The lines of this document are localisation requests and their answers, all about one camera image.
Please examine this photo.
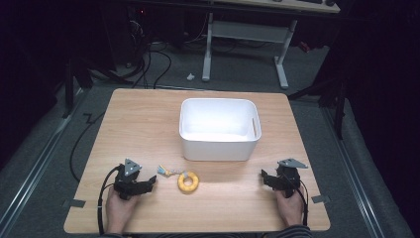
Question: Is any person's striped sleeve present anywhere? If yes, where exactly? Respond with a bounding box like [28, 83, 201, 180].
[262, 224, 315, 238]

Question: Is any person's right hand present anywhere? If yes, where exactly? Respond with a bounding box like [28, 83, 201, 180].
[275, 186, 305, 229]

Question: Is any metal floor rail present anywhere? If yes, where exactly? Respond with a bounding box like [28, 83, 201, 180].
[0, 88, 87, 232]
[321, 106, 388, 238]

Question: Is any yellow donut keychain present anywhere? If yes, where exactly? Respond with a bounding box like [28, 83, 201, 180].
[157, 164, 201, 195]

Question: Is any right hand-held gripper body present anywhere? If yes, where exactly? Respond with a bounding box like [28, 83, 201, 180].
[275, 158, 309, 199]

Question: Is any white plastic bin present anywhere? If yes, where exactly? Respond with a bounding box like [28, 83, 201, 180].
[178, 97, 263, 163]

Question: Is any grey tape piece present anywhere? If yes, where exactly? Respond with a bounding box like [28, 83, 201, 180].
[61, 198, 87, 209]
[311, 194, 332, 204]

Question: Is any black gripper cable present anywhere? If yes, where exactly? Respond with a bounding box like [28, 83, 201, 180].
[96, 164, 124, 236]
[286, 175, 310, 228]

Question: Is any bundle of black cables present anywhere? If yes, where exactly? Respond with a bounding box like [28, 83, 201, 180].
[127, 19, 173, 89]

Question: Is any white-legged desk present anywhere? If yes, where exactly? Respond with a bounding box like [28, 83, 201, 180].
[201, 0, 342, 91]

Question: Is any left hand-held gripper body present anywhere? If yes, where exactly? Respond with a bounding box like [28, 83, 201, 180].
[113, 158, 147, 201]

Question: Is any black floor cable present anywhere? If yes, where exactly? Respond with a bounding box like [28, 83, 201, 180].
[68, 112, 106, 183]

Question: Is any person's left hand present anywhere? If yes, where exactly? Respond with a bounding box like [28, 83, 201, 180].
[105, 188, 140, 235]

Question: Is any black metal stand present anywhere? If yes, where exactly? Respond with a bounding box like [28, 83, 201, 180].
[286, 73, 350, 141]
[60, 58, 135, 119]

